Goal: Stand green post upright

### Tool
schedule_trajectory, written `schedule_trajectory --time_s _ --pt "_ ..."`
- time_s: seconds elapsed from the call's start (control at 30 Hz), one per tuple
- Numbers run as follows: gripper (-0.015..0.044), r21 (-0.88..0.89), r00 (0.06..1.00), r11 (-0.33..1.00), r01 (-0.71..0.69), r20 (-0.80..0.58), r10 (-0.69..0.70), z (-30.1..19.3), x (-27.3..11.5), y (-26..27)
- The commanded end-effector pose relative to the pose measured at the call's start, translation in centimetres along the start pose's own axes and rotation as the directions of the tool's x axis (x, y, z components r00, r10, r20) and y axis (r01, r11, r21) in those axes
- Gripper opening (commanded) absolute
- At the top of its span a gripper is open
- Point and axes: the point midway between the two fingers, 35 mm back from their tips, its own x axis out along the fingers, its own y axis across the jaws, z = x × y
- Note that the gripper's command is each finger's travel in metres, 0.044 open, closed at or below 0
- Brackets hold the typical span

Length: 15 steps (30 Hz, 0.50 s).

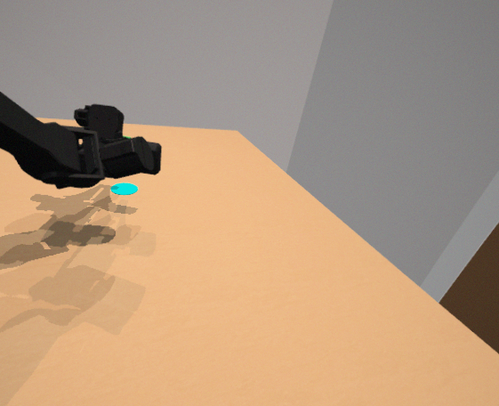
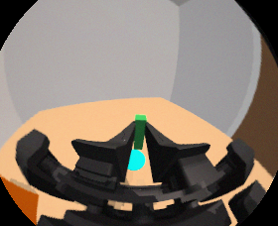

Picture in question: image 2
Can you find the green rectangular block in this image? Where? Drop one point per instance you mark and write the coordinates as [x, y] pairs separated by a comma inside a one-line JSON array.
[[140, 131]]

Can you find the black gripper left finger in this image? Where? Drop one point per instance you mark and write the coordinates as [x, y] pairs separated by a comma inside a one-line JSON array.
[[115, 151]]

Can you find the cyan flat disc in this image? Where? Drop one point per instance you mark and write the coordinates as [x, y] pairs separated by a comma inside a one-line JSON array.
[[137, 160]]

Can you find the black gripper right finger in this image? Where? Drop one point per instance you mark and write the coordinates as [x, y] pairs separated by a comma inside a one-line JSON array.
[[163, 152]]

